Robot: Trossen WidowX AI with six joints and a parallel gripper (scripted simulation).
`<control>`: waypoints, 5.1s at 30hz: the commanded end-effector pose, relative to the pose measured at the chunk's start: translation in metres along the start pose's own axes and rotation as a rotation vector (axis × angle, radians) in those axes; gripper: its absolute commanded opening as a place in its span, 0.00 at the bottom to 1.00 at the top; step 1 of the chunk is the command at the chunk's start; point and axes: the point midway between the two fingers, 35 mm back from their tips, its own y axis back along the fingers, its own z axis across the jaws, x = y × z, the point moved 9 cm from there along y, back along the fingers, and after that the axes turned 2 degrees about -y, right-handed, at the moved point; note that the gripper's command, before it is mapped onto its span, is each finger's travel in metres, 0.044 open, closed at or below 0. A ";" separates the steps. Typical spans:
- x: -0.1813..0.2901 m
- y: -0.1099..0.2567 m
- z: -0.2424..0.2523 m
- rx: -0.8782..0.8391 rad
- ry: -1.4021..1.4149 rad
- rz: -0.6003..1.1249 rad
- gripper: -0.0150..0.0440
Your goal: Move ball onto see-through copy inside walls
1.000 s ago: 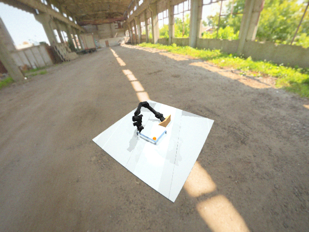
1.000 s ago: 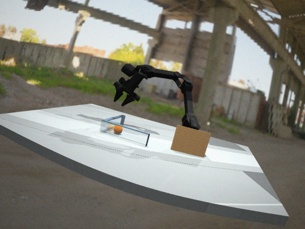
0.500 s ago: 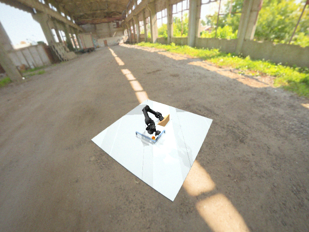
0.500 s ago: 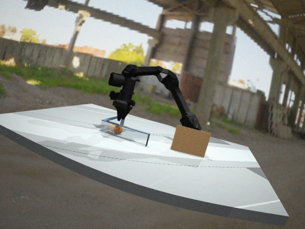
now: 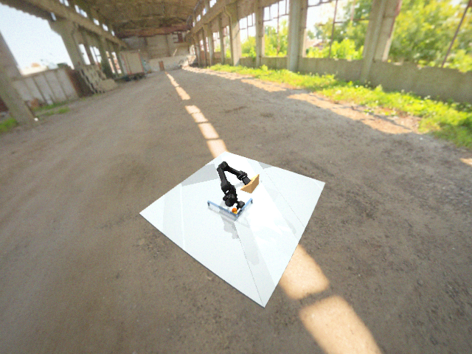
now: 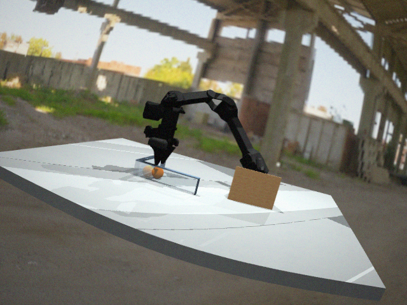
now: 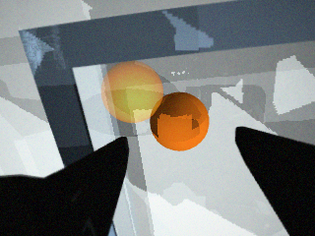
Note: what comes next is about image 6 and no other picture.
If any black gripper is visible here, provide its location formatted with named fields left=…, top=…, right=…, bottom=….
left=148, top=122, right=179, bottom=165

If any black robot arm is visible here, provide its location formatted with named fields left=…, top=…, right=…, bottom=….
left=143, top=90, right=269, bottom=174

